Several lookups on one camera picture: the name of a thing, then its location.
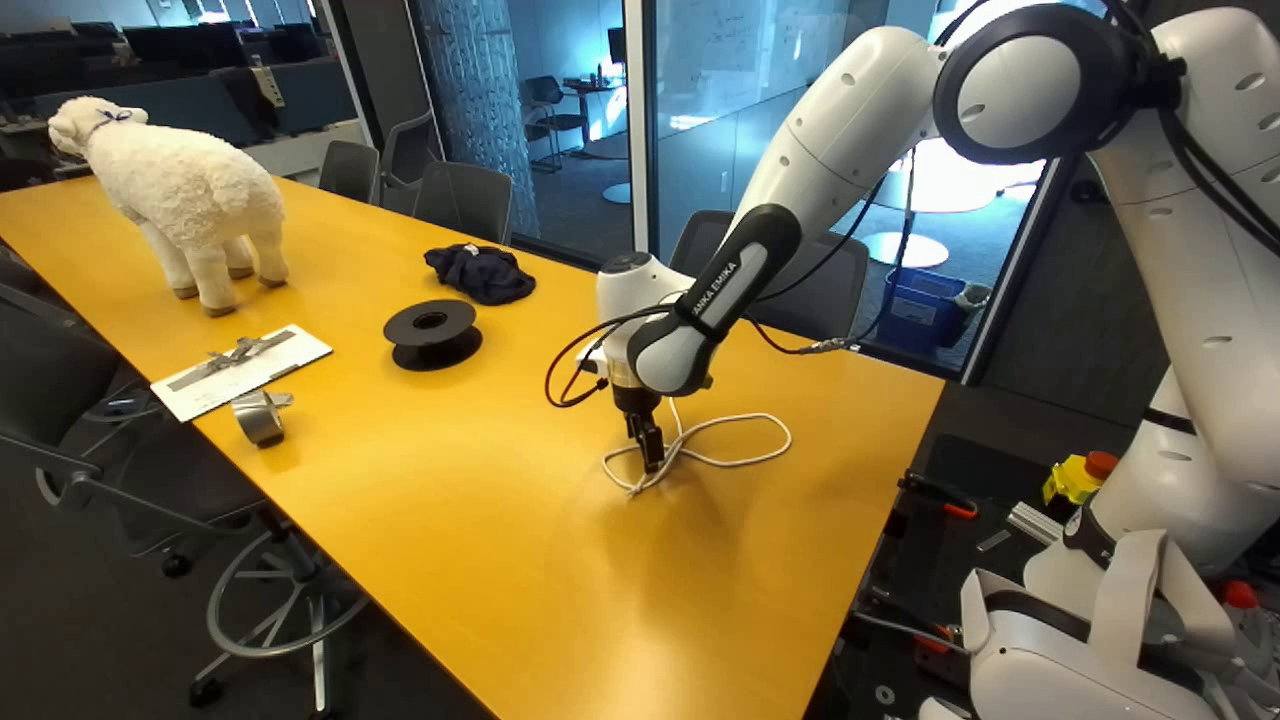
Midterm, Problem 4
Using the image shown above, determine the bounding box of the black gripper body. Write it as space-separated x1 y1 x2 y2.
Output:
605 381 673 423

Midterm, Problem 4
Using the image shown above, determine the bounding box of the white rope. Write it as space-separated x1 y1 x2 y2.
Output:
597 403 802 500

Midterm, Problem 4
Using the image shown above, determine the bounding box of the large grey office chair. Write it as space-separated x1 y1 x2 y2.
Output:
670 208 871 343

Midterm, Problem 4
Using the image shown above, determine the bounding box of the black filament spool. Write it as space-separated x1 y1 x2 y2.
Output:
381 296 483 376

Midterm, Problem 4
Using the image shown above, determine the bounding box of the blue bin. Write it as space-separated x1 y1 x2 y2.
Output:
878 265 992 370

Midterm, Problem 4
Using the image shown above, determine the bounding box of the round white table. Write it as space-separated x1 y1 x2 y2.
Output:
860 230 954 271

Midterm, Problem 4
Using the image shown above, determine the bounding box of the small grey tape dispenser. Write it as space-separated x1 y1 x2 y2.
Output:
233 389 298 452

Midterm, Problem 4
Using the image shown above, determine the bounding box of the white printed paper sheet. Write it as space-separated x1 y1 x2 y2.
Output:
148 324 337 430

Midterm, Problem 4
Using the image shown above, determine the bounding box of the yellow red emergency stop button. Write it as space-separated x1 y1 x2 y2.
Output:
1042 447 1121 514

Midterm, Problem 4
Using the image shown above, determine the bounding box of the white VR headset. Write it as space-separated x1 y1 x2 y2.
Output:
958 523 1238 720

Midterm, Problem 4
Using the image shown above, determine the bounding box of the white plush sheep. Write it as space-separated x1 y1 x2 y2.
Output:
44 91 292 322

